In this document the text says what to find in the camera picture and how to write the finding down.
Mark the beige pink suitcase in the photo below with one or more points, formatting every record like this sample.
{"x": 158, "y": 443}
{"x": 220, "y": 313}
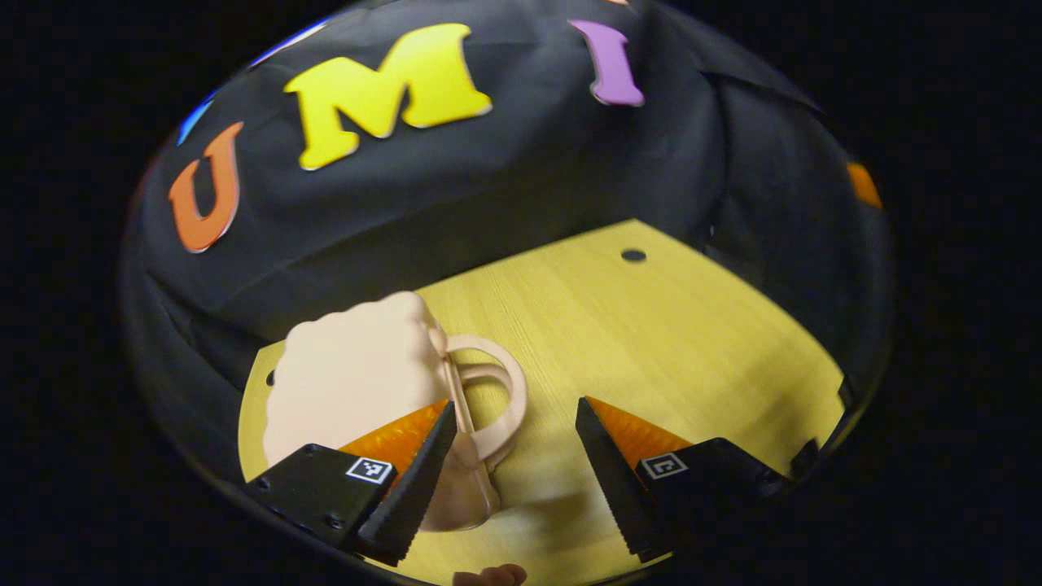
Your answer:
{"x": 350, "y": 374}

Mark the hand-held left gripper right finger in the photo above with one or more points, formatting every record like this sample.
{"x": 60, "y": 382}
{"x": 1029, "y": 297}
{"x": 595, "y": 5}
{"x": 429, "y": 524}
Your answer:
{"x": 615, "y": 488}

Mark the black backdrop cloth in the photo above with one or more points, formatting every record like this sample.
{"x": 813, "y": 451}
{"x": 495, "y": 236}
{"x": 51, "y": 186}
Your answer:
{"x": 505, "y": 187}

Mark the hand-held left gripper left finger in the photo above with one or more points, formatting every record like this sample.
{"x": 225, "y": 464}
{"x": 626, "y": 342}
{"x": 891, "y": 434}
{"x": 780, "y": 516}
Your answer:
{"x": 415, "y": 488}

